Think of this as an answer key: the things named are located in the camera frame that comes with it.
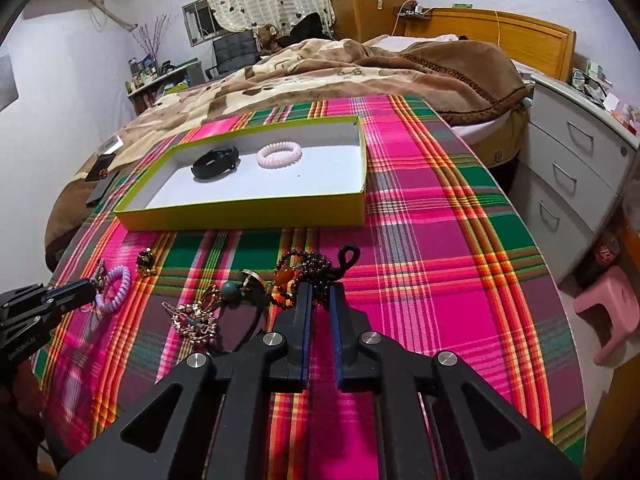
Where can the white card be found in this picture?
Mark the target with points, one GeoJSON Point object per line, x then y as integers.
{"type": "Point", "coordinates": [110, 143]}

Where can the black smart band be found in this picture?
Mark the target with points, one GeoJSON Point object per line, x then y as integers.
{"type": "Point", "coordinates": [202, 170]}

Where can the white desk shelf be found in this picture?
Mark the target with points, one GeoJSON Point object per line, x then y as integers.
{"type": "Point", "coordinates": [165, 77]}

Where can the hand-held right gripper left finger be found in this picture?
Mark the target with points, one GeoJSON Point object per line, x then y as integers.
{"type": "Point", "coordinates": [302, 332]}

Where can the white pillow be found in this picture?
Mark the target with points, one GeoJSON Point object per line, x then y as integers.
{"type": "Point", "coordinates": [415, 39]}

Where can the pink plastic stool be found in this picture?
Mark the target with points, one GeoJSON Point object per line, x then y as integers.
{"type": "Point", "coordinates": [610, 295]}

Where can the gold rhinestone hair clip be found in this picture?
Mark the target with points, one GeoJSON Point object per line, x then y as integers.
{"type": "Point", "coordinates": [192, 325]}

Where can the black chair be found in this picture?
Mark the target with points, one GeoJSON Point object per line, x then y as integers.
{"type": "Point", "coordinates": [232, 50]}

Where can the pink green plaid cloth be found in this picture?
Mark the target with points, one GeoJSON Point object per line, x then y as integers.
{"type": "Point", "coordinates": [450, 260]}

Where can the brown teddy bear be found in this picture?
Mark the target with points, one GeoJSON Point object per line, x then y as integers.
{"type": "Point", "coordinates": [267, 35]}

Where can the window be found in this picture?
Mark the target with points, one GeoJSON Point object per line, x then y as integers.
{"type": "Point", "coordinates": [197, 22]}

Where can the black phone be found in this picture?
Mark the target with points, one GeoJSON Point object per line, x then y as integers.
{"type": "Point", "coordinates": [100, 187]}

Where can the white drawer cabinet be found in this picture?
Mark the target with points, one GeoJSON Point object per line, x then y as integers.
{"type": "Point", "coordinates": [565, 160]}

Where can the bed with brown blanket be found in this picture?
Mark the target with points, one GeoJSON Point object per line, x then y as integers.
{"type": "Point", "coordinates": [300, 70]}

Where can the purple branches in vase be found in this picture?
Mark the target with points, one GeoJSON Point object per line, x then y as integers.
{"type": "Point", "coordinates": [152, 40]}

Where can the yellow-green cardboard box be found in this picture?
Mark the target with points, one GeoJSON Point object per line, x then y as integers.
{"type": "Point", "coordinates": [240, 217]}

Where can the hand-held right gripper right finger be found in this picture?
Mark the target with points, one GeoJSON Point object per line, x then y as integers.
{"type": "Point", "coordinates": [337, 332]}

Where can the plain brown blanket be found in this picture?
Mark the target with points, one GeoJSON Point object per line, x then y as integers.
{"type": "Point", "coordinates": [450, 75]}

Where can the yellow bed base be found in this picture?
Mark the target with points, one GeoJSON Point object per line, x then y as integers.
{"type": "Point", "coordinates": [500, 145]}

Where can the red and gold charm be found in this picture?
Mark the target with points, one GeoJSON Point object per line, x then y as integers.
{"type": "Point", "coordinates": [101, 275]}

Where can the wooden headboard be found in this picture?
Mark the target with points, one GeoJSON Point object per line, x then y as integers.
{"type": "Point", "coordinates": [525, 35]}

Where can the red soda bottle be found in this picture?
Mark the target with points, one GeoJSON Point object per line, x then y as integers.
{"type": "Point", "coordinates": [606, 255]}

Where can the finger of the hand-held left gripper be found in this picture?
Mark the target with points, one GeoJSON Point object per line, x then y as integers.
{"type": "Point", "coordinates": [70, 294]}

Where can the eyeglasses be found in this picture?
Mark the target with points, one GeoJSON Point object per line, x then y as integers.
{"type": "Point", "coordinates": [587, 82]}

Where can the black clothing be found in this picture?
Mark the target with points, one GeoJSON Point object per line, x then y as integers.
{"type": "Point", "coordinates": [307, 27]}

